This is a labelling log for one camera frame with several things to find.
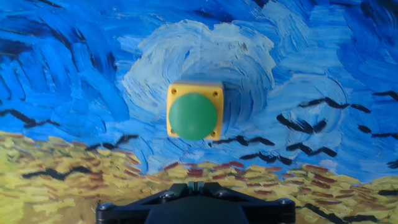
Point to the painted wheatfield cloth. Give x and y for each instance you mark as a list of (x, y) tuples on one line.
[(93, 62)]

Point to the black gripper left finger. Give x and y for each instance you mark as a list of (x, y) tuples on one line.
[(130, 213)]

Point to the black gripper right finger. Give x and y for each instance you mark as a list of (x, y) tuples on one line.
[(264, 213)]

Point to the yellow box with green button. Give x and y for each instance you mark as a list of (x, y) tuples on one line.
[(192, 116)]

